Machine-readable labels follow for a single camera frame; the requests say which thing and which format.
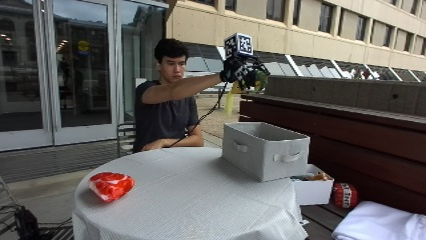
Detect dark wooden bench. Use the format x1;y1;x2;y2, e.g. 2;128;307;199
237;92;426;240

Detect white marker cube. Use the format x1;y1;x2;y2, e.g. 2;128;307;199
222;32;255;59

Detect white tablecloth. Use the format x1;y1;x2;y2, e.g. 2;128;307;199
70;146;310;240

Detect black glove cable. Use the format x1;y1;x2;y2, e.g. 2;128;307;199
166;81;230;149

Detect grey fabric storage box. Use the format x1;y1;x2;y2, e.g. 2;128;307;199
221;121;311;183

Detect beige building with windows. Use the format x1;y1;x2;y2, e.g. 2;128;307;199
165;0;426;83

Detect white folded cloth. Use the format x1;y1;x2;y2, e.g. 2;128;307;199
331;200;426;240

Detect black stand with cables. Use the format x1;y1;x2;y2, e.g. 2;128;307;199
0;176;74;240

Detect the person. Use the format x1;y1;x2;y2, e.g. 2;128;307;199
131;37;231;154

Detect white open box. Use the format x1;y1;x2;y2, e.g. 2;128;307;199
290;163;335;207

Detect yellow post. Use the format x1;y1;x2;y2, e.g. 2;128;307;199
222;81;246;117

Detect red striped soft toy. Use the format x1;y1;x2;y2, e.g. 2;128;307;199
331;182;359;210

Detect glass door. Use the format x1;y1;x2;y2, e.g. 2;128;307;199
0;0;170;153

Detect red white soft toy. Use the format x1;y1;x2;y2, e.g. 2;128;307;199
86;171;135;204

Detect metal wire chair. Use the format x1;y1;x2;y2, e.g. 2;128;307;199
115;122;138;158

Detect orange brown toy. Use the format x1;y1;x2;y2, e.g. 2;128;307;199
304;171;332;182

